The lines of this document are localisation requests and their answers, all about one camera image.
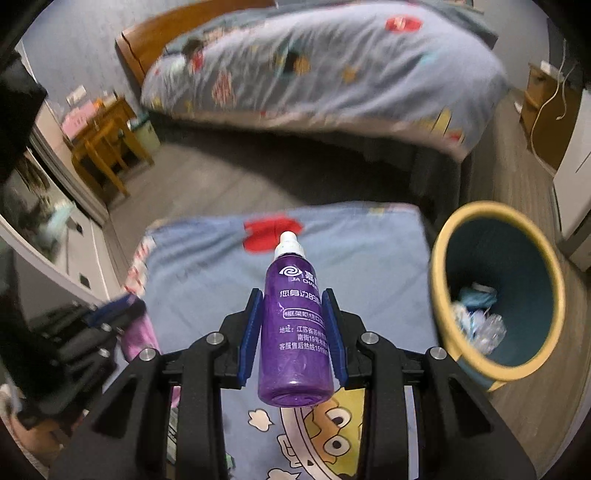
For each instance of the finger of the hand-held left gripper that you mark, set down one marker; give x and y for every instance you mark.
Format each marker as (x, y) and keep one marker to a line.
(117, 308)

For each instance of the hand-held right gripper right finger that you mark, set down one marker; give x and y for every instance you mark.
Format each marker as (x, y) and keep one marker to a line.
(333, 341)

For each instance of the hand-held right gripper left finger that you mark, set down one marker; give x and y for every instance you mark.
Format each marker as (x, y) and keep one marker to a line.
(249, 341)

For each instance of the purple plastic bottle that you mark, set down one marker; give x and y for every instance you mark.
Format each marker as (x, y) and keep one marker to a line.
(295, 332)

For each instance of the white plastic bag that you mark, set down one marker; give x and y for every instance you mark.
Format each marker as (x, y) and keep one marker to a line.
(485, 330)

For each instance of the teal bin with yellow rim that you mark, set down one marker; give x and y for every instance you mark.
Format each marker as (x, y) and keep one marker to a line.
(503, 258)

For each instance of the pink packet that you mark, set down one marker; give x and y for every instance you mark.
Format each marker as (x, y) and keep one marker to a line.
(141, 339)

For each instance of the blue cartoon printed blanket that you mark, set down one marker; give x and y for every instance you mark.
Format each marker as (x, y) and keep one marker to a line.
(203, 267)

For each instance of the white wardrobe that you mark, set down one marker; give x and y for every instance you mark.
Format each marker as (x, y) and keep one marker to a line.
(55, 230)

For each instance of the blue crumpled wrapper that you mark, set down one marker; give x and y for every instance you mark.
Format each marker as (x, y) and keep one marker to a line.
(475, 297)

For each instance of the wooden table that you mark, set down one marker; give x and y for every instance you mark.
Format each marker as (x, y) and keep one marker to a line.
(111, 143)

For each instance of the pale green bin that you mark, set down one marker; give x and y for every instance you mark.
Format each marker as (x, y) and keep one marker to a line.
(144, 134)

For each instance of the pink box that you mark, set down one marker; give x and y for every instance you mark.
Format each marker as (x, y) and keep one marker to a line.
(81, 120)

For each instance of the dark cloth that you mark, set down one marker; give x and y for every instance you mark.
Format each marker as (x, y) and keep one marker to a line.
(18, 106)

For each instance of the wooden bed headboard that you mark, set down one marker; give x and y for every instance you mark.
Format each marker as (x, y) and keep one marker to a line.
(147, 46)

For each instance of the blue printed bed quilt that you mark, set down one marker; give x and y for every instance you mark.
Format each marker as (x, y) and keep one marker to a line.
(323, 60)

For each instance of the wooden nightstand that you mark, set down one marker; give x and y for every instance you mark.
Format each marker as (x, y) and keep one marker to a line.
(549, 120)

